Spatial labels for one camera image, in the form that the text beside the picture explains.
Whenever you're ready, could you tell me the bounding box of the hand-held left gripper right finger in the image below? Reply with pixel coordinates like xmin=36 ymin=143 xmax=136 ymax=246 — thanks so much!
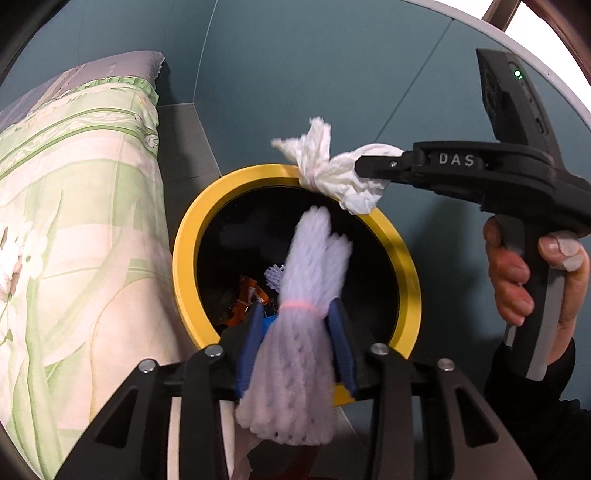
xmin=325 ymin=298 xmax=539 ymax=480

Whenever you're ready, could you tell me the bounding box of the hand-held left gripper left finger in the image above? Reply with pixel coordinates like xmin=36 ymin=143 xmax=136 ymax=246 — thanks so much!
xmin=62 ymin=302 xmax=269 ymax=480

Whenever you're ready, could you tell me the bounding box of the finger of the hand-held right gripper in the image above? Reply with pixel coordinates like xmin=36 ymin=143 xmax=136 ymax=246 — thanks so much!
xmin=353 ymin=142 xmax=485 ymax=188

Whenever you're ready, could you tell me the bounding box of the large lavender foam net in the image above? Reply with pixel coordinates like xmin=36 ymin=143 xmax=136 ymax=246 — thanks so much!
xmin=235 ymin=206 xmax=354 ymax=446

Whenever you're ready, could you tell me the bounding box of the orange snack packet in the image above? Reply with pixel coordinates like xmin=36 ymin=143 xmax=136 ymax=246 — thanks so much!
xmin=226 ymin=274 xmax=271 ymax=326

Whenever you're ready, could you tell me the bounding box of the small lavender foam net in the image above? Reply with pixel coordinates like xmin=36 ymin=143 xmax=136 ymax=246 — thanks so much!
xmin=264 ymin=264 xmax=289 ymax=291

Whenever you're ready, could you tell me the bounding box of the white tissue bundle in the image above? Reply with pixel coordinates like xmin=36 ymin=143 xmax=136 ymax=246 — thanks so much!
xmin=271 ymin=117 xmax=404 ymax=215

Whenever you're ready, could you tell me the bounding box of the yellow rimmed black bin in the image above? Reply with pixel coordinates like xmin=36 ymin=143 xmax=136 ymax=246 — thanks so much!
xmin=172 ymin=164 xmax=422 ymax=407

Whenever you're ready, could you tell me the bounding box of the person's right forearm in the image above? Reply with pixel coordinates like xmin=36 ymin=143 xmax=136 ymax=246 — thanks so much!
xmin=482 ymin=339 xmax=591 ymax=444

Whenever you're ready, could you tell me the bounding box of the person's right hand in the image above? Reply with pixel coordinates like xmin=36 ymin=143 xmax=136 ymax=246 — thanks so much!
xmin=484 ymin=216 xmax=588 ymax=367

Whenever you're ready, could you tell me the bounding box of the brown framed window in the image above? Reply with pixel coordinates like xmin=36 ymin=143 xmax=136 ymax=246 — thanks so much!
xmin=416 ymin=0 xmax=591 ymax=93

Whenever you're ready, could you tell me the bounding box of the green floral quilt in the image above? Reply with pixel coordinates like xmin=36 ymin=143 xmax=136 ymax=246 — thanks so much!
xmin=0 ymin=76 xmax=183 ymax=467

